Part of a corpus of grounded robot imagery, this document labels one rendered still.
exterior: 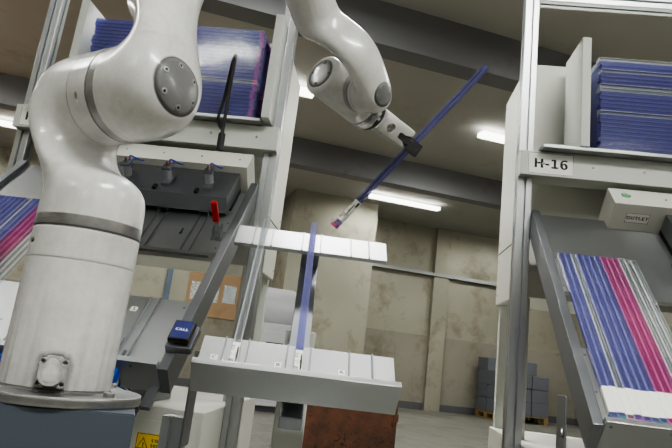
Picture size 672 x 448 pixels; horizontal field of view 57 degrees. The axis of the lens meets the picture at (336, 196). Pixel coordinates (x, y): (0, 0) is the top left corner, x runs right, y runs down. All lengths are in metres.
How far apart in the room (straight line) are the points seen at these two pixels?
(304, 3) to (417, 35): 3.66
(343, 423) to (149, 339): 3.23
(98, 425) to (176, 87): 0.37
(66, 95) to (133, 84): 0.11
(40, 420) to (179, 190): 1.02
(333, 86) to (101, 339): 0.68
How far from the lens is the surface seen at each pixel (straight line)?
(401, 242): 11.78
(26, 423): 0.71
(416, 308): 11.79
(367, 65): 1.17
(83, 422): 0.71
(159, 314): 1.35
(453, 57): 4.88
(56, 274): 0.74
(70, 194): 0.76
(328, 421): 4.42
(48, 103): 0.85
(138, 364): 1.23
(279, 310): 8.16
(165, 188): 1.66
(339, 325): 10.21
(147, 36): 0.78
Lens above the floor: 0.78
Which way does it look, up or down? 14 degrees up
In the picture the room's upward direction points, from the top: 7 degrees clockwise
